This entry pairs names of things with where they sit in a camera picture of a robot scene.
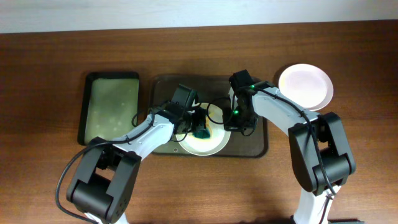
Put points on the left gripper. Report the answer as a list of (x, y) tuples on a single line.
[(201, 114)]

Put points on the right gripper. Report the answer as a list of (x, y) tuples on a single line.
[(231, 126)]

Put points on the green and yellow sponge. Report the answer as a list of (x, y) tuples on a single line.
[(203, 134)]

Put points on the white plate yellow stain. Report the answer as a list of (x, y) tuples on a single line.
[(205, 147)]

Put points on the pinkish white plate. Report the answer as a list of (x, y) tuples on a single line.
[(299, 79)]

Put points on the pale grey plate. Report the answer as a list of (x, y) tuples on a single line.
[(316, 100)]

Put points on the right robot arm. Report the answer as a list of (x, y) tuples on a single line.
[(321, 157)]

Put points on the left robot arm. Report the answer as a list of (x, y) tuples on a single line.
[(102, 185)]

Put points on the large brown serving tray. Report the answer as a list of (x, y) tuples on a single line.
[(209, 88)]

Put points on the small black water tray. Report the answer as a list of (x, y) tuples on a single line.
[(110, 100)]

